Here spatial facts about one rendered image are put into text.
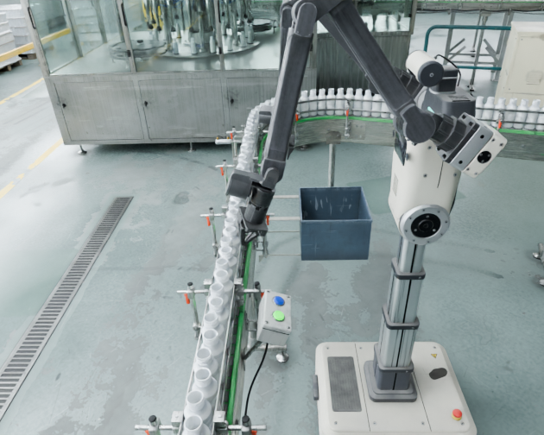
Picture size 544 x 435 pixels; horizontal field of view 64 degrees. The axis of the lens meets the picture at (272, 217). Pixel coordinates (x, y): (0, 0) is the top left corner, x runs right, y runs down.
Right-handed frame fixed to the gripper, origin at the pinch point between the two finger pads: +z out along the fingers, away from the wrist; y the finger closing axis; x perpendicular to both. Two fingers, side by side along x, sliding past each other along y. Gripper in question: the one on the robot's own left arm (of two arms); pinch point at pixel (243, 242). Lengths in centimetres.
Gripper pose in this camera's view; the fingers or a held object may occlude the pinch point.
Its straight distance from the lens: 127.5
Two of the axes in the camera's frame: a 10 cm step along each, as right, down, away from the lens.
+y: 2.7, 6.0, -7.5
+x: 9.0, 1.1, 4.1
